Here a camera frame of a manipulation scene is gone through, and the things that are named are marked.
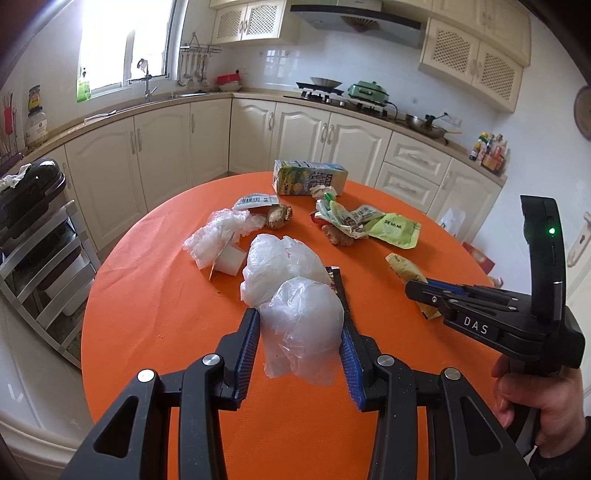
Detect white plastic bag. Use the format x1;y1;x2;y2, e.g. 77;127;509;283
240;233;332;308
261;276;346;387

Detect white foam block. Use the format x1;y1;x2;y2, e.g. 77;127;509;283
216;244;246;277

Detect black gas stove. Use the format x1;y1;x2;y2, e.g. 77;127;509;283
283;82;391;116

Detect person's right hand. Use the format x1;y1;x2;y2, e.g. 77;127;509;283
491;356;591;438

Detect light green snack wrapper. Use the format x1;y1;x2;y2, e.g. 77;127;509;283
367;213;422;250

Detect kitchen window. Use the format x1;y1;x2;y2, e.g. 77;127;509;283
76;0;181;100

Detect crumpled white red wrapper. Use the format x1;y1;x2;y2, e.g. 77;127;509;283
310;194;386;238

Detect wall ornament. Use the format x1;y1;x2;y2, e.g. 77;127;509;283
575;85;591;141

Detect cream barcode snack wrapper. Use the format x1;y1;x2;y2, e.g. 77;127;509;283
232;194;281;212

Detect metal sink faucet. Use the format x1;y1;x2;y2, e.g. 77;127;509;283
127;59;158;102

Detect hanging utensil rack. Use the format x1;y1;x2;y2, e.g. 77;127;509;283
178;33;221;88

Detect red rice bag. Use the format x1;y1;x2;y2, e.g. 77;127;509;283
462;242;496;275

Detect range hood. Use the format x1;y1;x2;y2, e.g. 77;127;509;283
290;0;426;49

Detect yellow snack wrapper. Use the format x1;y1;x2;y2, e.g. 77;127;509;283
385;253;443;320

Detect group of condiment bottles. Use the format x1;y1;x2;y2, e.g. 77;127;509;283
468;131;509;175

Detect cream base cabinets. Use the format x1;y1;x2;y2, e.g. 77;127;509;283
28;95;504;259

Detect metal frying pan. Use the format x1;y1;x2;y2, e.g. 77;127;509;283
405;112;462;141

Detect glass jar on counter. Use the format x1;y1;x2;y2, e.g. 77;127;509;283
24;108;49;147

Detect round orange table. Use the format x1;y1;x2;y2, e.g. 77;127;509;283
81;172;513;480

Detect cream lattice wall cabinets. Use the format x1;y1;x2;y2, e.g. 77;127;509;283
209;0;296;46
418;0;534;114

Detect white rice bag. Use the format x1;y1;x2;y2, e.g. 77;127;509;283
436;208;467;241

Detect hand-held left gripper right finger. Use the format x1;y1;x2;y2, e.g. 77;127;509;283
339;318;532;480

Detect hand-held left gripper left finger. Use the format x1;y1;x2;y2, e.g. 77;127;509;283
65;308;262;480

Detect green electric cooking pot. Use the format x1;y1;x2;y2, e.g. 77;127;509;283
346;80;393;103

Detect metal shelf rack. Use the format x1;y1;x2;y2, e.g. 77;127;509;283
0;198;100;365

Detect black countertop appliance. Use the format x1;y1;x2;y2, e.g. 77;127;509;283
0;158;68;241

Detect person's right forearm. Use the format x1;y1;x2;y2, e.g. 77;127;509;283
526;415;591;480

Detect green yellow drink carton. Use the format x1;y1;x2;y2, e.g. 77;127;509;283
272;160;349;197

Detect clear crumpled plastic wrap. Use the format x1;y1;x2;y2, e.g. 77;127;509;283
182;209;269;268

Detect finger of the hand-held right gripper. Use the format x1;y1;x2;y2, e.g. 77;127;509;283
405;281;463;320
424;278;523;306

